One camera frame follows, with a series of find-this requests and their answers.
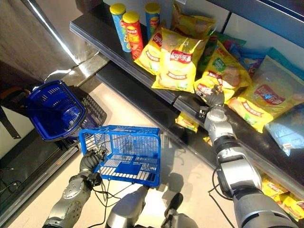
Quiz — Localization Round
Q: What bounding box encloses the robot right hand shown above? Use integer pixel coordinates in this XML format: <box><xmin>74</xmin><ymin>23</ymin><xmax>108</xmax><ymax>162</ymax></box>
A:
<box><xmin>195</xmin><ymin>85</ymin><xmax>226</xmax><ymax>108</ymax></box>

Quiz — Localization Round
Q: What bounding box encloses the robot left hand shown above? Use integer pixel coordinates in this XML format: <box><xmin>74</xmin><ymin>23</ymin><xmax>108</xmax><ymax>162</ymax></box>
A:
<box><xmin>79</xmin><ymin>145</ymin><xmax>108</xmax><ymax>176</ymax></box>

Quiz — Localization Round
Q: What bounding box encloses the light blue plastic shopping basket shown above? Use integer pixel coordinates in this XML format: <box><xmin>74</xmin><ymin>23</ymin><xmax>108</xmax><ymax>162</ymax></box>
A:
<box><xmin>78</xmin><ymin>125</ymin><xmax>162</xmax><ymax>189</ymax></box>

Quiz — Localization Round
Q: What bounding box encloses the black plastic shopping basket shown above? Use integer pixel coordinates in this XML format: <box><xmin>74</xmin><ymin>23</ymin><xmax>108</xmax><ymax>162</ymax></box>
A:
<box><xmin>68</xmin><ymin>85</ymin><xmax>108</xmax><ymax>134</ymax></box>

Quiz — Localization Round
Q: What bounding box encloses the dark blue plastic shopping basket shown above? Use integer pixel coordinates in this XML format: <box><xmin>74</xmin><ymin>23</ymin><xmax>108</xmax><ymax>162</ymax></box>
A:
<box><xmin>25</xmin><ymin>80</ymin><xmax>87</xmax><ymax>142</ymax></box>

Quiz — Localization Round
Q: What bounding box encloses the green snack bag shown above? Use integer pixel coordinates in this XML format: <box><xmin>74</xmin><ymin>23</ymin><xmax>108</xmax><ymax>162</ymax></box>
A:
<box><xmin>196</xmin><ymin>31</ymin><xmax>247</xmax><ymax>75</ymax></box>

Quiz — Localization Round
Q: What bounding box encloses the large yellow Lay's chips bag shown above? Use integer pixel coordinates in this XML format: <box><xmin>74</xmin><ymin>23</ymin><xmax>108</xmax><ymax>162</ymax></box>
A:
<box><xmin>227</xmin><ymin>55</ymin><xmax>304</xmax><ymax>134</ymax></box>

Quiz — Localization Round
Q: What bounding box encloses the black low platform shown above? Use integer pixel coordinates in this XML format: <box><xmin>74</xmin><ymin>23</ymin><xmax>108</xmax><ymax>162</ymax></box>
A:
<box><xmin>0</xmin><ymin>129</ymin><xmax>83</xmax><ymax>225</ymax></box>

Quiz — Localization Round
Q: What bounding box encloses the robot left leg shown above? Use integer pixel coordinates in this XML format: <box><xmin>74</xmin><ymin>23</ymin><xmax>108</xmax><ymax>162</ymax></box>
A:
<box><xmin>105</xmin><ymin>185</ymin><xmax>151</xmax><ymax>228</ymax></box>

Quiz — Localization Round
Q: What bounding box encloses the robot leg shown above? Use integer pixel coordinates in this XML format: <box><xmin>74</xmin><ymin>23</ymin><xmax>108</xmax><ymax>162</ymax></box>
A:
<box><xmin>105</xmin><ymin>185</ymin><xmax>151</xmax><ymax>228</ymax></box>
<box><xmin>161</xmin><ymin>192</ymin><xmax>199</xmax><ymax>228</ymax></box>

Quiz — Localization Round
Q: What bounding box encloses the light blue snack bag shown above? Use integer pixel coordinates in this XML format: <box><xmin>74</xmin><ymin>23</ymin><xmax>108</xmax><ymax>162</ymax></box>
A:
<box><xmin>264</xmin><ymin>103</ymin><xmax>304</xmax><ymax>157</ymax></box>

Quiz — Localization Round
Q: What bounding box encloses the teal snack bag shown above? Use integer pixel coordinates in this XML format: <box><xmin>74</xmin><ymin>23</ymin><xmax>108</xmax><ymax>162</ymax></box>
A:
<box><xmin>267</xmin><ymin>47</ymin><xmax>304</xmax><ymax>82</ymax></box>

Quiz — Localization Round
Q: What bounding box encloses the blue chips can, yellow print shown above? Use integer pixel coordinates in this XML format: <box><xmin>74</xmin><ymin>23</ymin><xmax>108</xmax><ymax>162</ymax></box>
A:
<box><xmin>144</xmin><ymin>2</ymin><xmax>162</xmax><ymax>41</ymax></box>

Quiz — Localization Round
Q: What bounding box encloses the red chips can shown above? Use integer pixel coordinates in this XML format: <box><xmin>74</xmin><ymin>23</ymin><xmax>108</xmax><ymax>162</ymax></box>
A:
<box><xmin>122</xmin><ymin>10</ymin><xmax>145</xmax><ymax>60</ymax></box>

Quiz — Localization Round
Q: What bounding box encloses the robot right leg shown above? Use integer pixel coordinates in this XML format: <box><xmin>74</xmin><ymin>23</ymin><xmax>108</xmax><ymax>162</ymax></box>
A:
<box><xmin>161</xmin><ymin>192</ymin><xmax>199</xmax><ymax>228</ymax></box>

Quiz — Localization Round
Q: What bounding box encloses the blue chips can, green print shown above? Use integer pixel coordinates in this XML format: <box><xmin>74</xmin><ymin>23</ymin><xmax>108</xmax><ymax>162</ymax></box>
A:
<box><xmin>109</xmin><ymin>2</ymin><xmax>132</xmax><ymax>53</ymax></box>

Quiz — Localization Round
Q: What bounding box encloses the stainless steel cabinet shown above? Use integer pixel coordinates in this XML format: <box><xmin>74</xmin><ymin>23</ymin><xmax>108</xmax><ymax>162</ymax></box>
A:
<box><xmin>0</xmin><ymin>0</ymin><xmax>101</xmax><ymax>80</ymax></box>

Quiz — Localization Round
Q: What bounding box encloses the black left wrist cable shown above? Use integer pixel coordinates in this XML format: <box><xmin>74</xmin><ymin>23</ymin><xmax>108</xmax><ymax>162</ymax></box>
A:
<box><xmin>85</xmin><ymin>181</ymin><xmax>135</xmax><ymax>228</ymax></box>

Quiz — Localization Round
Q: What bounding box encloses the black floor cable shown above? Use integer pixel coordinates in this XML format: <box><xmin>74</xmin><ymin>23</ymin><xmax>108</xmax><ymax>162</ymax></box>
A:
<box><xmin>0</xmin><ymin>167</ymin><xmax>22</xmax><ymax>194</ymax></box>

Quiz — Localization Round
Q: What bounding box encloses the black strap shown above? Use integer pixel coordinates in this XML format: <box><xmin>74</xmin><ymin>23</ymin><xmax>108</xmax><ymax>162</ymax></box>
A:
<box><xmin>0</xmin><ymin>104</ymin><xmax>22</xmax><ymax>140</ymax></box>

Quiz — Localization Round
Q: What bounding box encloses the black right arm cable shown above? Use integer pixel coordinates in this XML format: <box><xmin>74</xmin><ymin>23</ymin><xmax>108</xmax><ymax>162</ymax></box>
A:
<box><xmin>208</xmin><ymin>167</ymin><xmax>236</xmax><ymax>228</ymax></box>

